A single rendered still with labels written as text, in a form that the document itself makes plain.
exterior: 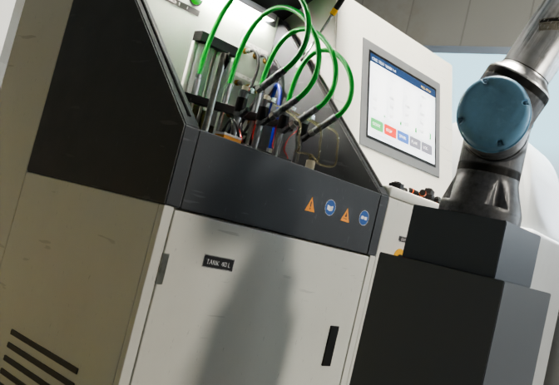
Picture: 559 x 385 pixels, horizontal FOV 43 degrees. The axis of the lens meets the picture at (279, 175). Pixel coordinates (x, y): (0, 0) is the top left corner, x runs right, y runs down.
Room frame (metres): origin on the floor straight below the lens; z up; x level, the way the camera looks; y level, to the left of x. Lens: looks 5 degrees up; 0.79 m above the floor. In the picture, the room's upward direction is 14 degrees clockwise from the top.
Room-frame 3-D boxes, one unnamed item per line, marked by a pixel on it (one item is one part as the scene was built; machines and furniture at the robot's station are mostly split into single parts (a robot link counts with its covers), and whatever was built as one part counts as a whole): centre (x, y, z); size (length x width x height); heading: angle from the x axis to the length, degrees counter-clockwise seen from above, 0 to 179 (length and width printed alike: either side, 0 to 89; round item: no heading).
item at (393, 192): (2.18, -0.46, 0.96); 0.70 x 0.22 x 0.03; 135
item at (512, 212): (1.32, -0.38, 0.95); 0.15 x 0.15 x 0.10
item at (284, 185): (1.62, -0.03, 0.87); 0.62 x 0.04 x 0.16; 135
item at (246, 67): (2.15, 0.15, 1.20); 0.13 x 0.03 x 0.31; 135
